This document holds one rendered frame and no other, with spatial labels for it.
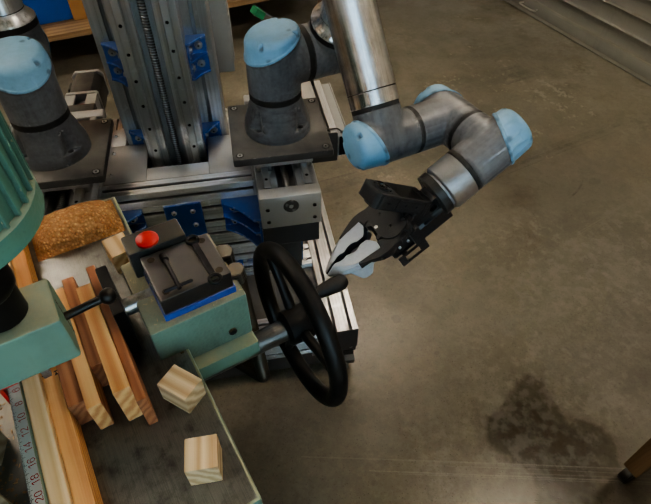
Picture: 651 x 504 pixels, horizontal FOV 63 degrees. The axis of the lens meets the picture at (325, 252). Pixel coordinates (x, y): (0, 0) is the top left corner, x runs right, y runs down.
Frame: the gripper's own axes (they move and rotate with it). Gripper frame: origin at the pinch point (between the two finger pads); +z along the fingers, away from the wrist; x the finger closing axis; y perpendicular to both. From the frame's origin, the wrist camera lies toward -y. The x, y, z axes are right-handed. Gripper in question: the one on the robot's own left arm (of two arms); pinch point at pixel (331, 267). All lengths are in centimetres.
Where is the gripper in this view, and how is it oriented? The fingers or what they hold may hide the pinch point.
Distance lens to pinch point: 80.7
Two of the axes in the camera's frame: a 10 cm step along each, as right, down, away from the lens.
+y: 4.3, 4.5, 7.8
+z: -7.7, 6.3, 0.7
